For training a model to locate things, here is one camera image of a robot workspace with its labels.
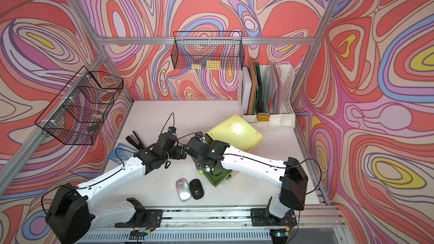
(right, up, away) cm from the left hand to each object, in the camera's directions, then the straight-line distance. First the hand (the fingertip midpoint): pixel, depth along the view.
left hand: (181, 147), depth 84 cm
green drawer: (+18, -14, -8) cm, 24 cm away
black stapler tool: (-31, +1, +14) cm, 34 cm away
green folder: (+42, +22, +11) cm, 49 cm away
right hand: (+13, -5, -9) cm, 16 cm away
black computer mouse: (+8, -19, -4) cm, 22 cm away
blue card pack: (-36, -5, +9) cm, 37 cm away
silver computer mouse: (+2, -20, -4) cm, 20 cm away
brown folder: (+37, +31, 0) cm, 48 cm away
